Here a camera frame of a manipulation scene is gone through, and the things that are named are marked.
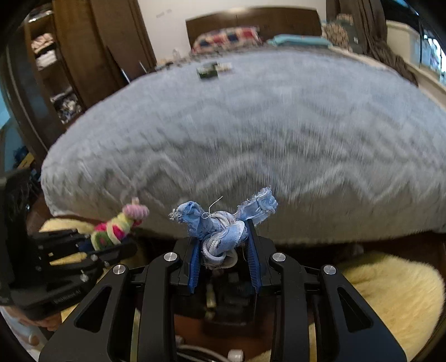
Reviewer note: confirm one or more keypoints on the brown wooden headboard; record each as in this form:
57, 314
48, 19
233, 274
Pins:
270, 21

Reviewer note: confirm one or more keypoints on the colourful knitted yarn toy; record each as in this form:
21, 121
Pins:
113, 232

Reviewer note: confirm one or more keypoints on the folded light blue cloth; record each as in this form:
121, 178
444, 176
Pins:
299, 40

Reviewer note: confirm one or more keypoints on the cream fluffy slipper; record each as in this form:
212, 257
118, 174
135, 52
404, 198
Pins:
66, 234
408, 296

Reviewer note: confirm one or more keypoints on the dark wooden wardrobe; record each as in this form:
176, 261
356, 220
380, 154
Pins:
90, 49

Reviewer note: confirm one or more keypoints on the brown curtain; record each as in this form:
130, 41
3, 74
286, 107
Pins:
370, 22

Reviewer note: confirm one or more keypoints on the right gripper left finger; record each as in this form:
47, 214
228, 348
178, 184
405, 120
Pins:
100, 327

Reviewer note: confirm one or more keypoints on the grey fluffy blanket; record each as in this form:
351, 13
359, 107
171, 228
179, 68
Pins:
351, 151

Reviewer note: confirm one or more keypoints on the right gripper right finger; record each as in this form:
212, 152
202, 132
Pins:
346, 327

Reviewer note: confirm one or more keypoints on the cream fluffy slipper right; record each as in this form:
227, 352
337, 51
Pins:
408, 296

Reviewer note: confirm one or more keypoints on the patterned brown bag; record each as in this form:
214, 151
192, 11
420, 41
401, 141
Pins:
342, 33

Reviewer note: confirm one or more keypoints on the cream fluffy slipper left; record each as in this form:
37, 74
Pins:
66, 234

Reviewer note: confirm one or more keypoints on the person's left hand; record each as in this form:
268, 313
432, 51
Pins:
50, 323

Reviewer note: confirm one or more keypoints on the plaid pillow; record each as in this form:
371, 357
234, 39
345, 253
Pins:
226, 39

